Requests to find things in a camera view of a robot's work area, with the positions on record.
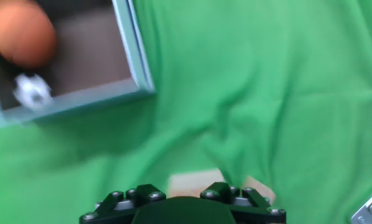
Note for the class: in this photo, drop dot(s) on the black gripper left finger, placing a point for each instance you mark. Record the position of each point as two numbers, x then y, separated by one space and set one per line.
117 207

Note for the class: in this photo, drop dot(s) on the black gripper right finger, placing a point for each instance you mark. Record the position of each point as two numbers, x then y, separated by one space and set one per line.
251 207

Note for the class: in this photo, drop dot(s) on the large wooden block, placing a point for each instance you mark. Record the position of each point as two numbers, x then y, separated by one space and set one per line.
192 183

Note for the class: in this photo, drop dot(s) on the orange mini basketball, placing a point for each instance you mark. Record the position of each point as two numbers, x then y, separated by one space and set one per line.
21 34

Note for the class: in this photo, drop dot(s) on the pale blue gift box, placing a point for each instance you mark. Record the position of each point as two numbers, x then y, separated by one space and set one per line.
89 53

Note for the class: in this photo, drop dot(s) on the green cloth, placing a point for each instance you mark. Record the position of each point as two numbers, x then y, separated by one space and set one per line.
267 93

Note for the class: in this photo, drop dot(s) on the mini soccer ball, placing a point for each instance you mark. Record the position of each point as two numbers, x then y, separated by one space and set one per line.
33 91

